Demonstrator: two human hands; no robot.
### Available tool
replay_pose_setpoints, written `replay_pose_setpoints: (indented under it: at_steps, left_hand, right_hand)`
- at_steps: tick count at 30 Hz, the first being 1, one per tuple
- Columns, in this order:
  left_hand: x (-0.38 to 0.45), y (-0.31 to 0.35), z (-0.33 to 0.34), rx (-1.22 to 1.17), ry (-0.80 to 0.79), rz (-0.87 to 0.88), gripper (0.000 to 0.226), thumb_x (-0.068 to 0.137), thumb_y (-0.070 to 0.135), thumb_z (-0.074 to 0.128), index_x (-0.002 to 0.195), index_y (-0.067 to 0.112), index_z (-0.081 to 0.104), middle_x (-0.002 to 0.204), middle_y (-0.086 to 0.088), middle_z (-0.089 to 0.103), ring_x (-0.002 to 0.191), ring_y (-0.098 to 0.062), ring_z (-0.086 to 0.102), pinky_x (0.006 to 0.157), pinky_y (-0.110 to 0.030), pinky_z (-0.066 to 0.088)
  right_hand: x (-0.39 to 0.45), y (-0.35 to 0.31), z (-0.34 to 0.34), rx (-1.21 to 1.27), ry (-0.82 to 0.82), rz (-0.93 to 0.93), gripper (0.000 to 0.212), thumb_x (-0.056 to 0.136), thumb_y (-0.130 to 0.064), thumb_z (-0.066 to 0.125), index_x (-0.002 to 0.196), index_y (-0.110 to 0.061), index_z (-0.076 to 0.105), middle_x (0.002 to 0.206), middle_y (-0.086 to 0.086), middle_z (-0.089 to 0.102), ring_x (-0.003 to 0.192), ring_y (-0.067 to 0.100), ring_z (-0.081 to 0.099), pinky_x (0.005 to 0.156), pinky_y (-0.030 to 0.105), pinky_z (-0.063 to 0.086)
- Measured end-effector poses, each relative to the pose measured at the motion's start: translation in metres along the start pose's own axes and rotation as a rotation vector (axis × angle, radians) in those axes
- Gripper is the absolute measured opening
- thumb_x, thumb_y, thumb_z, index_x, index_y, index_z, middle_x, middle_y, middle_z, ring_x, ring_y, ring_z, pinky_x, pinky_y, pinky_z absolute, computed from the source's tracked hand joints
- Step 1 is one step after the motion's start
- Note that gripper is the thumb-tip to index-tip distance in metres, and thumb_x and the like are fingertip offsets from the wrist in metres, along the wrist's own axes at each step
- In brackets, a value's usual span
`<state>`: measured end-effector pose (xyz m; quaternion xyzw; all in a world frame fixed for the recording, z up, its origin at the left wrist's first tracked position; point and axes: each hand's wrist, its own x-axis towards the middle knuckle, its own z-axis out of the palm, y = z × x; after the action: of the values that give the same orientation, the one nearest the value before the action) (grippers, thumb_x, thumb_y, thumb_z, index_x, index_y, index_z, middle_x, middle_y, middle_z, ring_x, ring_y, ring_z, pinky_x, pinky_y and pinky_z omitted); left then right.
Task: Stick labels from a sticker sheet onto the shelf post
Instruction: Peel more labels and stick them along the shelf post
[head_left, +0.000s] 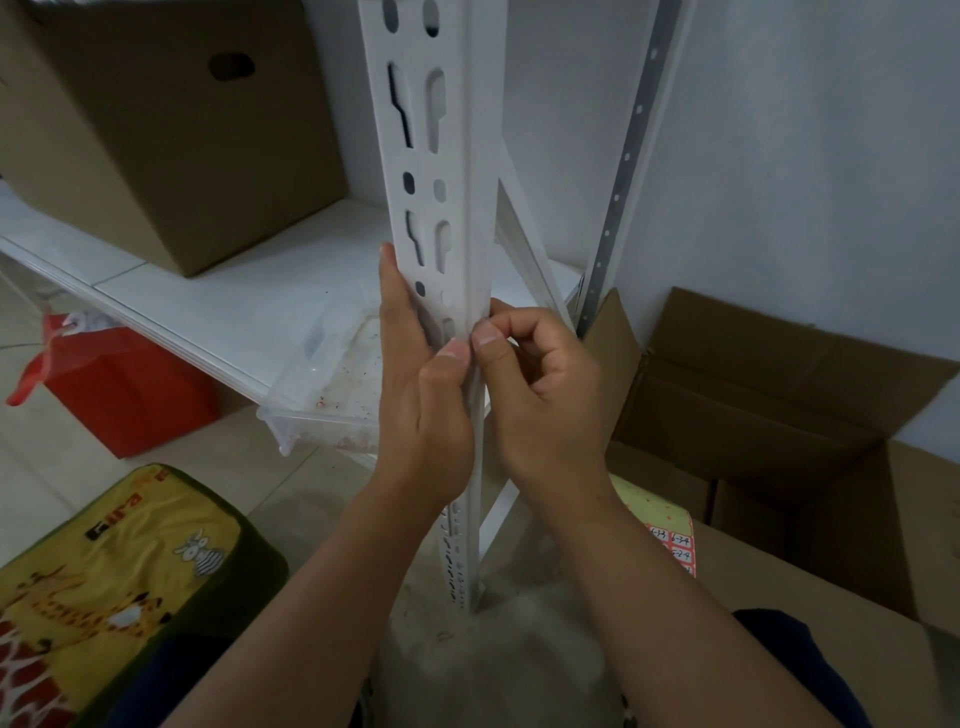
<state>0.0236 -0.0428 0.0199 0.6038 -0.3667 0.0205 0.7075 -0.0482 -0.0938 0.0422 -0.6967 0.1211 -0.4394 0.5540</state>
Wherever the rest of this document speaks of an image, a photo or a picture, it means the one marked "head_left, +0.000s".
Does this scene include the person's right hand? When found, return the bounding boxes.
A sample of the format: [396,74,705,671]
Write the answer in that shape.
[471,298,616,501]

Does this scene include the person's left hand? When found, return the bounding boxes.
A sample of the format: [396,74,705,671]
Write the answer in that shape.
[375,243,478,516]

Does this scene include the white slotted shelf post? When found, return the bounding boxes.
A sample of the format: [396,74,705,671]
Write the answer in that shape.
[358,0,502,618]

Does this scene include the person's left forearm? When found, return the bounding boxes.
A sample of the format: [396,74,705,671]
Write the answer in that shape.
[161,472,455,728]

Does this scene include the person's right forearm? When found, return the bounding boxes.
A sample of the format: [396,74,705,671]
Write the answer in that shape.
[517,468,845,728]

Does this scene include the white shelf side beam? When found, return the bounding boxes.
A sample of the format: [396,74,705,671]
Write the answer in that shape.
[493,141,580,333]

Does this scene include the clear plastic container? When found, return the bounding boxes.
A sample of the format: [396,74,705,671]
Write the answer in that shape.
[255,303,393,459]

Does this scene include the white shelf board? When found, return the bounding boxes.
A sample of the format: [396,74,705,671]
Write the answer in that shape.
[0,178,586,421]

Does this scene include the pink and green sticker sheet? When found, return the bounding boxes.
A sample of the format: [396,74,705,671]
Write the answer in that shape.
[609,474,699,580]

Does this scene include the open brown cardboard box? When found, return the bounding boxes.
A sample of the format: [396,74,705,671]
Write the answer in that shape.
[583,286,960,728]

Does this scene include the red paper bag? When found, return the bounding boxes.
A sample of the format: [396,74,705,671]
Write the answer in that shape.
[6,306,220,460]

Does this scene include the closed brown cardboard box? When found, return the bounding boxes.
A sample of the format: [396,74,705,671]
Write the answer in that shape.
[0,0,351,279]

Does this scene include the yellow giraffe print cushion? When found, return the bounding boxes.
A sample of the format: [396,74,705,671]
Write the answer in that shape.
[0,462,291,728]

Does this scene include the grey perforated metal rail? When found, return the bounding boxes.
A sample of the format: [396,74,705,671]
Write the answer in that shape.
[576,0,700,340]

